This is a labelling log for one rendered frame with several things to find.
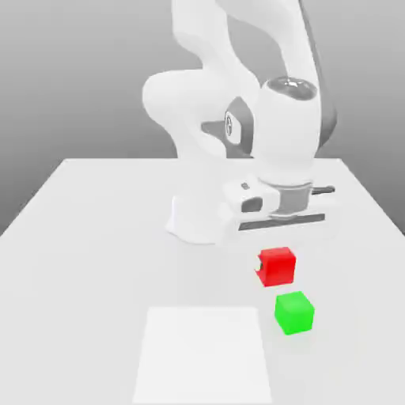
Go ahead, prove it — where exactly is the small green cube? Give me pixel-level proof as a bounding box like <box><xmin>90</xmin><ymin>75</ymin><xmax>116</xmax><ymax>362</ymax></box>
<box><xmin>274</xmin><ymin>290</ymin><xmax>316</xmax><ymax>336</ymax></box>

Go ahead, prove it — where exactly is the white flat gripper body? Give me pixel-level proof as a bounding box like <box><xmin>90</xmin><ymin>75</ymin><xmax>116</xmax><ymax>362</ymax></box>
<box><xmin>222</xmin><ymin>212</ymin><xmax>331</xmax><ymax>247</ymax></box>

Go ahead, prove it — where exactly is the small red cube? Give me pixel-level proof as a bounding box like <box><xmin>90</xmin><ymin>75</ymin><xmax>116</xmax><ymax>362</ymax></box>
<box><xmin>254</xmin><ymin>246</ymin><xmax>297</xmax><ymax>288</ymax></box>

